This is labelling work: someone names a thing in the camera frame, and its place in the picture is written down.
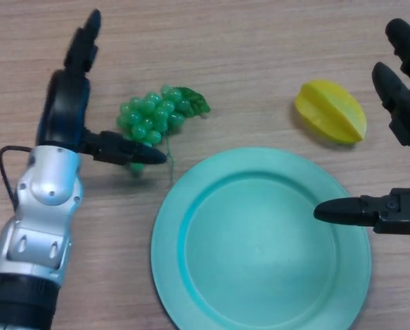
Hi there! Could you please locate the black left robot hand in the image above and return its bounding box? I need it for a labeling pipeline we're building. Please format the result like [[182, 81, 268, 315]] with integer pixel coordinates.
[[35, 9, 168, 167]]

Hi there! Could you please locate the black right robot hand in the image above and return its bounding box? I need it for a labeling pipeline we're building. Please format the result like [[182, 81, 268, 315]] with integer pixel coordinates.
[[313, 19, 410, 237]]

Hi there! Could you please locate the green grapes bunch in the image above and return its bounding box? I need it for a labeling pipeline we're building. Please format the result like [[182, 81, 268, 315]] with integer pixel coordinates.
[[116, 84, 212, 179]]

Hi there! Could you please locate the teal round plate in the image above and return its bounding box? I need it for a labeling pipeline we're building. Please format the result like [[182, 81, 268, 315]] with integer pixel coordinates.
[[151, 146, 371, 330]]

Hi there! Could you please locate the yellow starfruit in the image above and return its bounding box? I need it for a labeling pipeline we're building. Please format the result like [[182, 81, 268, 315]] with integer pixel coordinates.
[[294, 78, 367, 145]]

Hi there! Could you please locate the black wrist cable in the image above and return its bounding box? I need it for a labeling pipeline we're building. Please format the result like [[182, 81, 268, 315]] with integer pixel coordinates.
[[0, 146, 33, 211]]

